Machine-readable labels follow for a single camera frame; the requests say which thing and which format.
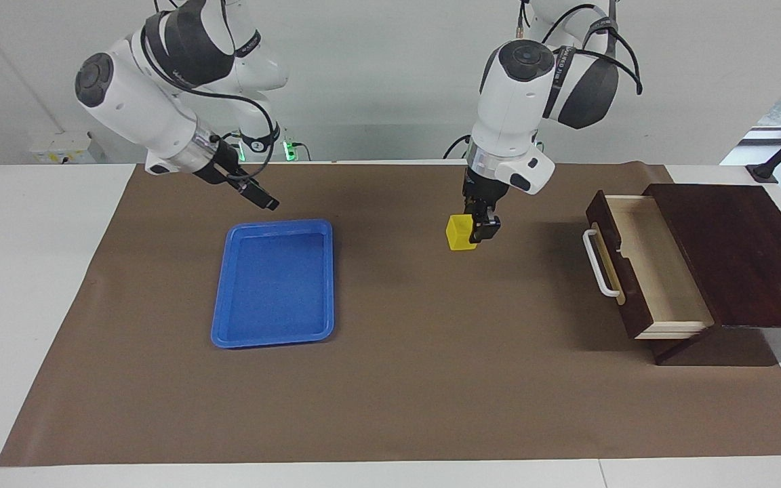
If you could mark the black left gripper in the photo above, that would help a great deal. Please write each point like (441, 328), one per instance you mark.
(484, 193)

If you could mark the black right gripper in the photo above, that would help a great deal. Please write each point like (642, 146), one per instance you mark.
(224, 169)

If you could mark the yellow cube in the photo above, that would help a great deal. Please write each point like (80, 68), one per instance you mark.
(459, 234)

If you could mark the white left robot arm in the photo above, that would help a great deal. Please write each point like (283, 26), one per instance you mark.
(512, 102)

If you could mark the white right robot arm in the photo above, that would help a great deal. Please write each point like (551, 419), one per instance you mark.
(139, 102)

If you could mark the blue plastic tray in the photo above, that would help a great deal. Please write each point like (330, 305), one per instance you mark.
(275, 285)

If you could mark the brown table mat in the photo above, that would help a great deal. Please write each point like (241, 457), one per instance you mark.
(431, 379)

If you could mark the white power socket box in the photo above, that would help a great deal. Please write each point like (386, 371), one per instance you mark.
(58, 149)

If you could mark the dark brown wooden cabinet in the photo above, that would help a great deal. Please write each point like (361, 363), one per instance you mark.
(756, 271)

